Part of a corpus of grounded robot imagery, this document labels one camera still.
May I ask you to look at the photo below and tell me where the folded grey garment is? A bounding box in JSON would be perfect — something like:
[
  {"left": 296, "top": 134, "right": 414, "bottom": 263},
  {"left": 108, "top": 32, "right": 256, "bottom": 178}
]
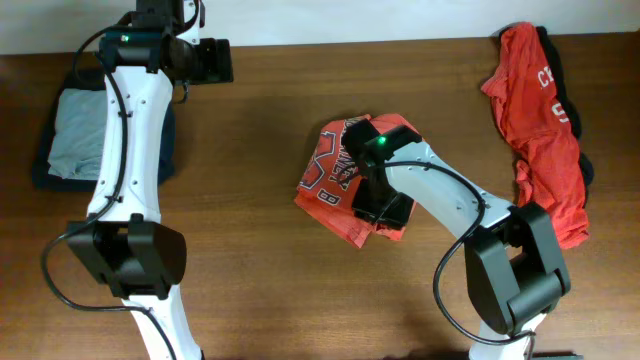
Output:
[{"left": 47, "top": 88, "right": 107, "bottom": 181}]

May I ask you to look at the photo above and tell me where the orange t-shirt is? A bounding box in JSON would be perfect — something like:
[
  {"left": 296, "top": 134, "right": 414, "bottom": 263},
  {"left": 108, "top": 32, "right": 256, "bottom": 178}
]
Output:
[{"left": 295, "top": 114, "right": 409, "bottom": 248}]

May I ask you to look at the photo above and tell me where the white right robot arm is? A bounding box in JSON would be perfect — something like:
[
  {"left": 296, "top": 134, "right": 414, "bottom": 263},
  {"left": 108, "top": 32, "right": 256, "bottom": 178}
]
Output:
[{"left": 338, "top": 120, "right": 571, "bottom": 359}]

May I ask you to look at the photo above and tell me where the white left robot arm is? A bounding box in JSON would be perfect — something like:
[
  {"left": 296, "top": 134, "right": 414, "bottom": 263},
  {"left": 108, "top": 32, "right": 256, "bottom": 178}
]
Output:
[{"left": 66, "top": 28, "right": 233, "bottom": 359}]

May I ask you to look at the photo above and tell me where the folded dark navy garment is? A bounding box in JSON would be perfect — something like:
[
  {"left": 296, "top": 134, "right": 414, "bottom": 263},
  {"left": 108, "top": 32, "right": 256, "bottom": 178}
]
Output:
[{"left": 31, "top": 67, "right": 177, "bottom": 193}]

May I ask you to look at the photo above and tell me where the black garment under red one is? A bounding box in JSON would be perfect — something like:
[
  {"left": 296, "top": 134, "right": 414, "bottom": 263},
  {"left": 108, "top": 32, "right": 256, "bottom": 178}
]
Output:
[{"left": 536, "top": 26, "right": 595, "bottom": 197}]

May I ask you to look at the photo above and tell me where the red garment with white letters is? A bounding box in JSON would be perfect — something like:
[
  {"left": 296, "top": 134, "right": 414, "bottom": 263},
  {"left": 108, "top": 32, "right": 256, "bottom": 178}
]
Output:
[{"left": 481, "top": 22, "right": 594, "bottom": 249}]

